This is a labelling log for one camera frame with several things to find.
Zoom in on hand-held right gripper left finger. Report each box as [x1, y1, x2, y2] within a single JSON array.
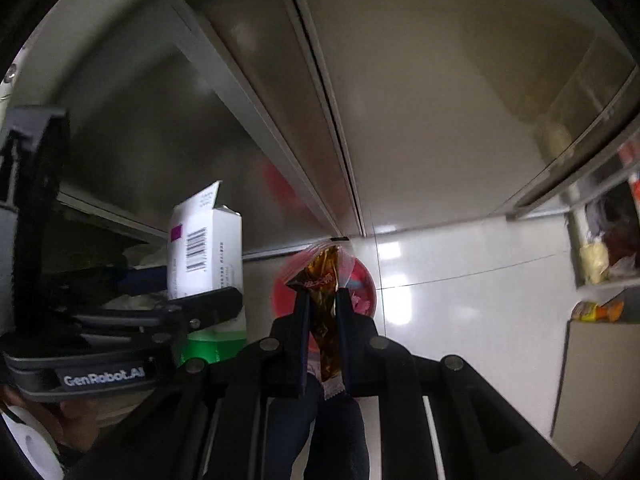
[[75, 290, 313, 480]]

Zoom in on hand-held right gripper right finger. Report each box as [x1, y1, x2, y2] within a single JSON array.
[[336, 288, 601, 480]]

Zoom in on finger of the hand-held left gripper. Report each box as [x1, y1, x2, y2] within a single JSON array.
[[70, 286, 245, 343], [55, 255, 171, 298]]

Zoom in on brown gold foil wrapper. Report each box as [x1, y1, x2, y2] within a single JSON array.
[[285, 242, 357, 401]]

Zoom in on red plastic basin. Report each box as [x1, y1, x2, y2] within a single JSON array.
[[272, 250, 377, 361]]

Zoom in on white green cardboard box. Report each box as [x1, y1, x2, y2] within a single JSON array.
[[167, 181, 249, 363]]

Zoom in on person's left hand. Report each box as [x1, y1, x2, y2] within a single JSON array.
[[52, 399, 118, 453]]

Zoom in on person's dark trousers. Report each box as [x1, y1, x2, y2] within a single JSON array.
[[265, 375, 373, 480]]

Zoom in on steel cabinet door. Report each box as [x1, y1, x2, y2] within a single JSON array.
[[50, 0, 361, 261]]

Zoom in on white cloth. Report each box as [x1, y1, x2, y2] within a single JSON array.
[[0, 405, 66, 480]]

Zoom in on beige cabinet door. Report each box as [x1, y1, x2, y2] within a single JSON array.
[[285, 0, 640, 238]]

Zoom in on orange yellow packet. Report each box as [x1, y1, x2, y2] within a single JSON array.
[[572, 300, 626, 323]]

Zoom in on white cabinet shelf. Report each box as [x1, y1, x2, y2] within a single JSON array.
[[565, 150, 640, 291]]

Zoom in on beige low cabinet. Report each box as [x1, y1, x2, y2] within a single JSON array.
[[550, 317, 640, 461]]

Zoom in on yellow plastic bag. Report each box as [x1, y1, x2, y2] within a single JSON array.
[[579, 241, 611, 285]]

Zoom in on red plastic bag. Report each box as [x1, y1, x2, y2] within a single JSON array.
[[602, 210, 640, 271]]

